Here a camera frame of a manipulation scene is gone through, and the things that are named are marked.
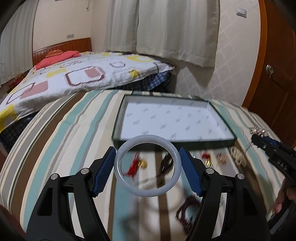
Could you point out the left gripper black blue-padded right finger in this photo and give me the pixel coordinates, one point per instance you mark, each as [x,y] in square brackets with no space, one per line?
[229,209]

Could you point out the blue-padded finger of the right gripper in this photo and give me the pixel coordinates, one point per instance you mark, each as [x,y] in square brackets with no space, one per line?
[271,142]

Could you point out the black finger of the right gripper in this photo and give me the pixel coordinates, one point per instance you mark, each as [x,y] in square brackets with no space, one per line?
[269,150]

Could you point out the pearl flower brooch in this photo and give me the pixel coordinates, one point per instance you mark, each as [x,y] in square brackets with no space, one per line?
[262,132]

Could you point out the red tassel gold charm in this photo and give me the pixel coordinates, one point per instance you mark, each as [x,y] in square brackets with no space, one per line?
[136,164]
[207,159]

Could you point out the pale jade bangle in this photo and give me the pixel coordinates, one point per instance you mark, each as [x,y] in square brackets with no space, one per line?
[147,166]

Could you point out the crystal rhinestone brooch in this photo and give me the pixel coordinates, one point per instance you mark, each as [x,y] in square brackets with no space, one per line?
[222,159]

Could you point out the green jewelry tray box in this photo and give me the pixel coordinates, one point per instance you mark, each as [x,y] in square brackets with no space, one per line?
[195,124]

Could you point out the person's right hand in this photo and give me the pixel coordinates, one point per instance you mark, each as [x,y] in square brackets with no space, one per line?
[287,190]

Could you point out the wooden door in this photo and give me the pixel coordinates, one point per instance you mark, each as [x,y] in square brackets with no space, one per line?
[274,99]

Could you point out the silver door lock knob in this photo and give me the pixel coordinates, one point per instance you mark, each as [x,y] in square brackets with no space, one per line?
[269,70]

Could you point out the striped tablecloth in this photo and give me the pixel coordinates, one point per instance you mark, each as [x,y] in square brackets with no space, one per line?
[68,134]

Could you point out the beige right curtain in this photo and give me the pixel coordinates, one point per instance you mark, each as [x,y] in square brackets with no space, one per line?
[180,30]

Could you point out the beige curtain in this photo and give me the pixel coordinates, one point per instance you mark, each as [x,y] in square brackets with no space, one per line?
[17,42]
[122,23]
[180,30]

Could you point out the patterned white bed quilt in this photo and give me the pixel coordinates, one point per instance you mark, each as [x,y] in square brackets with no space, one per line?
[89,71]

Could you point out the red pillow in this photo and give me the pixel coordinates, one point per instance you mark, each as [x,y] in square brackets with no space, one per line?
[56,59]

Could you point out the orange patterned cushion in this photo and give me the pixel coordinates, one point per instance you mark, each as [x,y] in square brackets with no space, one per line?
[53,53]

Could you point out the wooden headboard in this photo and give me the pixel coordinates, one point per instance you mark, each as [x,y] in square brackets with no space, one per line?
[81,45]

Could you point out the beige left curtain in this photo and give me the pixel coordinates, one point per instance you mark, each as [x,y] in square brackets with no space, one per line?
[17,42]

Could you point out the beige middle curtain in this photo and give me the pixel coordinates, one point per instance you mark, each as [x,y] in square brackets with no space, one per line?
[122,23]

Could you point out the white light switch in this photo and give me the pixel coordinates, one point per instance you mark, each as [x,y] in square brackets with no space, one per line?
[241,12]

